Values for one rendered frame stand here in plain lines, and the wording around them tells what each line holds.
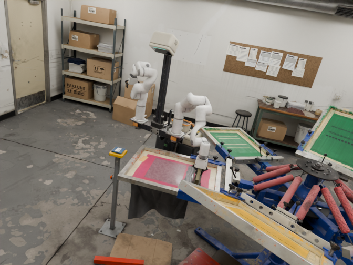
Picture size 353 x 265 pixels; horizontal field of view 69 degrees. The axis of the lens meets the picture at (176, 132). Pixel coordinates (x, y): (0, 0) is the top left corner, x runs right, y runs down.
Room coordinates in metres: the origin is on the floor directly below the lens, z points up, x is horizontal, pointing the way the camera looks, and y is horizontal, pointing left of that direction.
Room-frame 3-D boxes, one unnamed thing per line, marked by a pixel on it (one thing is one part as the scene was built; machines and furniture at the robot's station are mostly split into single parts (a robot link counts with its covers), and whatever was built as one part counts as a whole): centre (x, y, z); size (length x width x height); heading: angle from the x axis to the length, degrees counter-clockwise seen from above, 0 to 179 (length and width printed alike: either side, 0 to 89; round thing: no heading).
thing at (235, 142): (2.56, -0.75, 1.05); 1.08 x 0.61 x 0.23; 22
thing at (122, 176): (1.87, -0.04, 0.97); 0.79 x 0.58 x 0.04; 82
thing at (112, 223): (2.07, 0.50, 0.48); 0.22 x 0.22 x 0.96; 82
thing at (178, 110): (2.31, 0.00, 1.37); 0.13 x 0.10 x 0.16; 118
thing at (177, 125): (2.32, 0.00, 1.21); 0.16 x 0.13 x 0.15; 156
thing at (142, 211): (1.67, 0.04, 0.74); 0.46 x 0.04 x 0.42; 82
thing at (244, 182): (1.79, -0.60, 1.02); 0.17 x 0.06 x 0.05; 82
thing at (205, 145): (1.88, -0.24, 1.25); 0.15 x 0.10 x 0.11; 28
